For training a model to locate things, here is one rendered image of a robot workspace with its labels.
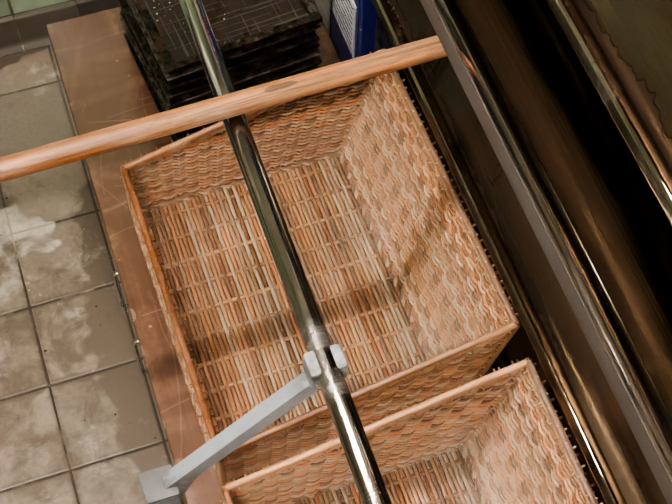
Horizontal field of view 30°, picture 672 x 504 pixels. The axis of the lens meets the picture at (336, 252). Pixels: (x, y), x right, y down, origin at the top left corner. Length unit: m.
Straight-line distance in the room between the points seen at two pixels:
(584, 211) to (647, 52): 0.17
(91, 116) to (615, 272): 1.35
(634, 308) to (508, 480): 0.74
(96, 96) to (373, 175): 0.57
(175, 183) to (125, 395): 0.67
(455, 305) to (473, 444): 0.22
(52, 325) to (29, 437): 0.26
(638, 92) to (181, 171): 1.07
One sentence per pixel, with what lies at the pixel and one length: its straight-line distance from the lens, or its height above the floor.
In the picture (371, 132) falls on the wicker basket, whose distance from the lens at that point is 2.17.
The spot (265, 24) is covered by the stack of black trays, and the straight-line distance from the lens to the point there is 2.17.
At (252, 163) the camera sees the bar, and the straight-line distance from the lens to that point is 1.58.
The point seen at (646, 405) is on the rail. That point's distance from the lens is 1.18.
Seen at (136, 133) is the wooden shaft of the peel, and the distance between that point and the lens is 1.58.
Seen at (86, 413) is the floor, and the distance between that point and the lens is 2.73.
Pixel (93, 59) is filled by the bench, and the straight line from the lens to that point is 2.47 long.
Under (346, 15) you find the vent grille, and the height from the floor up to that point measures 0.74.
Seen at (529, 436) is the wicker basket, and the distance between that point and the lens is 1.86.
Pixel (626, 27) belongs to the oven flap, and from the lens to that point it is 1.32.
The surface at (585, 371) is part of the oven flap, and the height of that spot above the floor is 0.98.
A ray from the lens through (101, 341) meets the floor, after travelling 2.80.
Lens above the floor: 2.48
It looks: 60 degrees down
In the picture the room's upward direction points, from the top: 2 degrees clockwise
